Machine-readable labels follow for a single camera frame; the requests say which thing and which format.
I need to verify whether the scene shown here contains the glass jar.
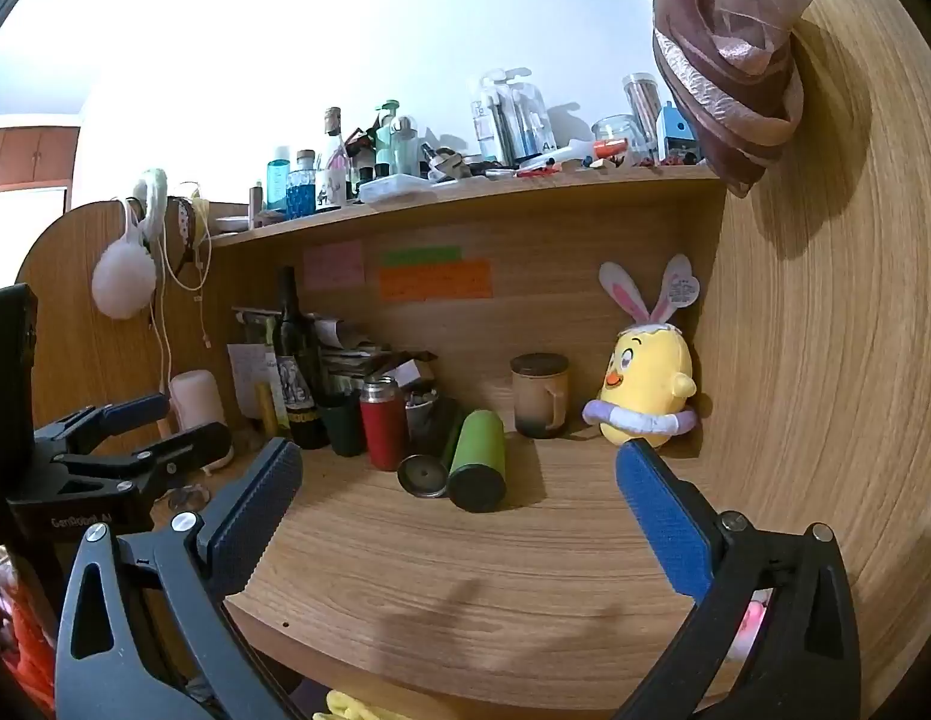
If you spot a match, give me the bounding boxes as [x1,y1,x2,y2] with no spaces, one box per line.
[591,115,641,162]

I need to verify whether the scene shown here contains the clear bottle with cork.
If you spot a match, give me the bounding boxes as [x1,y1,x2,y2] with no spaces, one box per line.
[316,106,348,211]

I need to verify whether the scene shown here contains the tall clear canister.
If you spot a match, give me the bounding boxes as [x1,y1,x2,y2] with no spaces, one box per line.
[623,73,663,162]

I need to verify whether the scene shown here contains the green pump bottle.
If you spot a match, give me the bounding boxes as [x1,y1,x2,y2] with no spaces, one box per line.
[374,100,403,177]

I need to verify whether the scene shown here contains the brown mug with lid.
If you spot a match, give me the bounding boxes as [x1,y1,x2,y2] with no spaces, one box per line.
[509,353,572,439]

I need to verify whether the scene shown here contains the red thermos bottle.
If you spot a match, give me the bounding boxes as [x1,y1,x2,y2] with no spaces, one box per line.
[359,376,409,472]

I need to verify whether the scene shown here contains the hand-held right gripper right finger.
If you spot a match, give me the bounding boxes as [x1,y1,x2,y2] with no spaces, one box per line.
[614,438,863,720]

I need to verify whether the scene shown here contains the green sticky note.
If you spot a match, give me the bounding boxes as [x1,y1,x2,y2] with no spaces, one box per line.
[382,246,463,268]

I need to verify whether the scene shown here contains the round metal lid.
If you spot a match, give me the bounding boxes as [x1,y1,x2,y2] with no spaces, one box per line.
[397,454,449,500]

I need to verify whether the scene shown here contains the yellow cloth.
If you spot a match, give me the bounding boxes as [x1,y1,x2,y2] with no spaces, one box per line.
[325,690,395,720]

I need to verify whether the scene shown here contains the stack of books and papers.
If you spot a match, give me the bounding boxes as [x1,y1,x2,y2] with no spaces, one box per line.
[308,313,438,398]

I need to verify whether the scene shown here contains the pink sticky note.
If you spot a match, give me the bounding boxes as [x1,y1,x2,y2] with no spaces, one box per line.
[302,240,364,292]

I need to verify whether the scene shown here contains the wooden desk shelf unit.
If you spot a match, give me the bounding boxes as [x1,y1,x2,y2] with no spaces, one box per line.
[14,0,931,698]

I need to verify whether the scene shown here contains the orange sticky note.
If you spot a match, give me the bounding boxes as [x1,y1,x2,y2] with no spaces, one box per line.
[379,259,492,302]

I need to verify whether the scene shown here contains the white fluffy pompom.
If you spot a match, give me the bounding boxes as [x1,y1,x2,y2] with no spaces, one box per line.
[91,169,170,320]

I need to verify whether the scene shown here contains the wooden wall cabinet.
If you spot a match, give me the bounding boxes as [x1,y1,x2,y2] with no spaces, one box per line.
[0,116,80,192]

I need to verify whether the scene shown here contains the dark wine bottle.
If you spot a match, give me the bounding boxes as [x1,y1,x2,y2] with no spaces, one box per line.
[272,266,328,449]

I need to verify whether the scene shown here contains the teal bottle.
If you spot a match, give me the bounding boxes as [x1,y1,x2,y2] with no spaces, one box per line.
[266,146,292,212]

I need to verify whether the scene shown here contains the white bottle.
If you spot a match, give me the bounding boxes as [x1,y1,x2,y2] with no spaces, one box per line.
[392,116,422,177]

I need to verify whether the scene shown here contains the clear toothbrush packaging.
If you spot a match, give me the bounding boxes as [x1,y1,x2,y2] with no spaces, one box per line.
[476,69,557,166]

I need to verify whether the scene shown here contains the blue pencil sharpener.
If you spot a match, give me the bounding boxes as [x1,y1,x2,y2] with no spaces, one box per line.
[655,103,698,162]

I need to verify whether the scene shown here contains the yellow chick plush toy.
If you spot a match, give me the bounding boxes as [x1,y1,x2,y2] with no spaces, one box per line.
[583,253,701,451]

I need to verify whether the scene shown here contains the dark polka dot headband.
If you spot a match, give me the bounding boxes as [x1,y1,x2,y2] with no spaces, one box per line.
[169,196,200,275]

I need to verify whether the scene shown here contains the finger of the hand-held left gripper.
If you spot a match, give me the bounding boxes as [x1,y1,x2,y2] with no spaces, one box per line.
[34,392,171,460]
[64,421,234,496]

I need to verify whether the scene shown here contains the dark pen holder cup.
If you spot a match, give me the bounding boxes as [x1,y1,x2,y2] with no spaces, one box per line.
[404,388,461,460]

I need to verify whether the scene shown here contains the pale pink cylindrical container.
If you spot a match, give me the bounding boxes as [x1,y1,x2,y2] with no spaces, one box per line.
[169,370,236,470]

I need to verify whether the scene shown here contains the colourful cloth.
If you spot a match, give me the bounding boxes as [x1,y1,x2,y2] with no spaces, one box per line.
[0,547,58,720]

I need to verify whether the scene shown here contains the dark green cup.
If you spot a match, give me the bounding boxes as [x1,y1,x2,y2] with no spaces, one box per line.
[317,394,367,458]

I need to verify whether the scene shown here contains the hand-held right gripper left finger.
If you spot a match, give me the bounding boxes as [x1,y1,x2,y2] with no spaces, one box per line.
[55,436,309,720]

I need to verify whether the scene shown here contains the blue liquid bottle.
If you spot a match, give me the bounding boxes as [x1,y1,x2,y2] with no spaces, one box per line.
[287,150,318,218]

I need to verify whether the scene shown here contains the white note paper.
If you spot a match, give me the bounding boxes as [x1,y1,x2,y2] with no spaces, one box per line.
[227,343,279,418]

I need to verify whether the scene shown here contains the white plastic tray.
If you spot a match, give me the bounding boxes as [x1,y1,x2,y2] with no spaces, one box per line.
[358,174,437,205]

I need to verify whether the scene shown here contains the white cable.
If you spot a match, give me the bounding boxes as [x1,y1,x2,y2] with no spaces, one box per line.
[152,184,215,397]

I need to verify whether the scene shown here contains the purple gauze curtain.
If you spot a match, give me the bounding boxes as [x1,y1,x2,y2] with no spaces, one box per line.
[548,0,812,200]

